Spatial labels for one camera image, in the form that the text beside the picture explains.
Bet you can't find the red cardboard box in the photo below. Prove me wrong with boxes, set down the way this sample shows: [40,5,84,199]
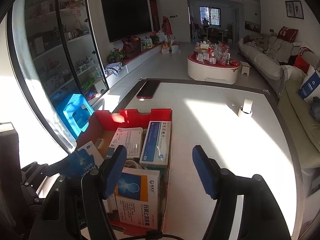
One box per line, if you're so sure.
[76,108,173,236]

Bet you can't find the blue white paper bag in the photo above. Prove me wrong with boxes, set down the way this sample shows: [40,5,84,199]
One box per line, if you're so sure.
[298,65,320,104]

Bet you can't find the round white red coffee table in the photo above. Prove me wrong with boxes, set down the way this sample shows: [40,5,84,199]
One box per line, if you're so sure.
[187,41,241,85]

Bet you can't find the black television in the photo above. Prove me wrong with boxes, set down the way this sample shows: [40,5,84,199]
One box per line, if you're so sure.
[101,0,152,42]

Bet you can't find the green potted plant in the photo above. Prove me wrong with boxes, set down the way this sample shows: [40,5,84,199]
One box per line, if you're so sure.
[106,48,125,64]

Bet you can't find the white text medicine box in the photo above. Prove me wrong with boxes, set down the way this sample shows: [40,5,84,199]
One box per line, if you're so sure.
[106,127,143,159]

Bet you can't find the wall picture frames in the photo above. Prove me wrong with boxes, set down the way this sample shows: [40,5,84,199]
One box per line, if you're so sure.
[285,1,304,19]

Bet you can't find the white blue stacked medicine box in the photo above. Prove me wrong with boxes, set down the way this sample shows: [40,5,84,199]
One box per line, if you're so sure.
[139,121,172,168]

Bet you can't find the blue plastic stool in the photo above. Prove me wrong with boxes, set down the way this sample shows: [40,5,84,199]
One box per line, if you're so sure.
[56,94,94,139]

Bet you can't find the beige sofa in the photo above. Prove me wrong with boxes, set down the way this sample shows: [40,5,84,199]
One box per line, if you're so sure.
[237,33,320,160]

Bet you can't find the dark red bag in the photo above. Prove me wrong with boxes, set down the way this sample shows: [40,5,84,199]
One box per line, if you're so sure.
[121,36,141,59]

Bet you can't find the orange blue white medicine box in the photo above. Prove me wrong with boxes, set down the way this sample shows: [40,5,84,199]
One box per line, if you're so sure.
[115,167,160,230]

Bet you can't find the small white wooden stool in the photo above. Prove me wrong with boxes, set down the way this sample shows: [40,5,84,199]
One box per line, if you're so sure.
[240,61,251,76]

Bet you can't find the glass display cabinet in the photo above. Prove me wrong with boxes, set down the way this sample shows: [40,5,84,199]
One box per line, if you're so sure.
[8,0,109,152]

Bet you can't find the large printed tape roll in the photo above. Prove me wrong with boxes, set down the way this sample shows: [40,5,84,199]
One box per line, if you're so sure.
[124,159,142,169]

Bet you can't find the red cushion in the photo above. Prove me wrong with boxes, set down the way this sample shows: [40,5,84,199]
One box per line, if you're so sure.
[277,26,298,43]

